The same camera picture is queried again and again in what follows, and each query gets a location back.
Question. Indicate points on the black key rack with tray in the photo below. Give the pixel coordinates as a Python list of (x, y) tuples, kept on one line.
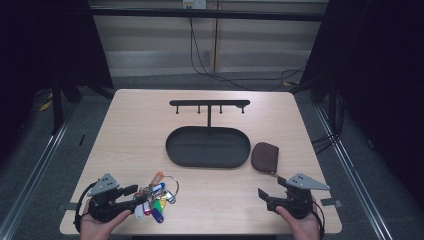
[(208, 148)]

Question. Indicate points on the grey tape strip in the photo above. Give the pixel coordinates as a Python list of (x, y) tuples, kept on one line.
[(68, 206), (331, 202)]

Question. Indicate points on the person's left hand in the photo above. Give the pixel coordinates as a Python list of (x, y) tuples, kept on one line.
[(95, 230)]

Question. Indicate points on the black curtain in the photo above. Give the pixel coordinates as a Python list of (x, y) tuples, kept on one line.
[(376, 66), (46, 43)]

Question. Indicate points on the brown zip pouch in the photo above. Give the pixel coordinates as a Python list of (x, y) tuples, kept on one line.
[(265, 157)]

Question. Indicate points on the aluminium floor rail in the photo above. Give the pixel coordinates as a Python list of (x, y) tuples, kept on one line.
[(36, 170), (353, 170)]

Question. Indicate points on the white wall socket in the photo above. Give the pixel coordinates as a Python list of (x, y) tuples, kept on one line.
[(194, 3)]

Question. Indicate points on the black metal stand leg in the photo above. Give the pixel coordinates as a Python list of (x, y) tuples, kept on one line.
[(56, 106)]

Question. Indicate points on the key bunch with coloured tags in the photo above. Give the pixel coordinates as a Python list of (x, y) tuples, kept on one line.
[(156, 206)]

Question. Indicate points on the black horizontal bar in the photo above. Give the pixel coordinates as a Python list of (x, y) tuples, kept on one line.
[(206, 14)]

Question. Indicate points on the yellow floor tape piece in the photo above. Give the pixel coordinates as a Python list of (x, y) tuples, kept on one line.
[(45, 105)]

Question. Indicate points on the small black floor strip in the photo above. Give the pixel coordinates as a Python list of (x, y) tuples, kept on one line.
[(82, 140)]

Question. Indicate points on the person's right hand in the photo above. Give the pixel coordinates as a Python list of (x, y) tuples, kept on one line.
[(305, 228)]

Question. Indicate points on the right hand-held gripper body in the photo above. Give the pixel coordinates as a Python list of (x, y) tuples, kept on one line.
[(298, 201)]

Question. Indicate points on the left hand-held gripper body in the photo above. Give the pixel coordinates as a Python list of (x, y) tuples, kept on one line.
[(104, 203)]

